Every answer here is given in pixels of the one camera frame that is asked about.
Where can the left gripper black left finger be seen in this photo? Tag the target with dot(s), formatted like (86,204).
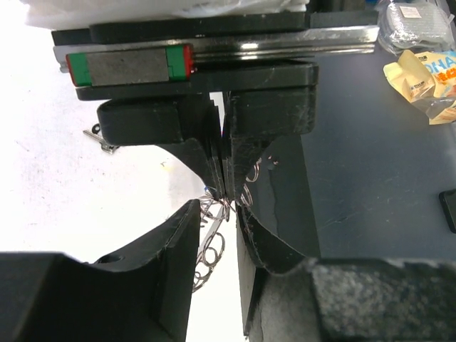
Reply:
(140,292)

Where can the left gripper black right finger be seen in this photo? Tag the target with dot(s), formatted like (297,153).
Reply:
(286,296)

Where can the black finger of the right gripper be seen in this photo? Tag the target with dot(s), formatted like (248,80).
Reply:
(188,128)
(254,120)

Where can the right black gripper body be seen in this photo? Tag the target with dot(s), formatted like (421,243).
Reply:
(240,53)

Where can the small silver key clip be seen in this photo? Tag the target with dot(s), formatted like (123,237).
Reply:
(95,134)

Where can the large metal keyring with loops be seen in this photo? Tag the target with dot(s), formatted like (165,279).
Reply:
(214,213)

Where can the yellow snack packet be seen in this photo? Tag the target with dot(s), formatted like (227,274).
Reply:
(427,81)

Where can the black phone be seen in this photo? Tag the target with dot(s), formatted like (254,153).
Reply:
(448,204)

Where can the clear plastic bag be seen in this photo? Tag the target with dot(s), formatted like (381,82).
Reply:
(414,25)

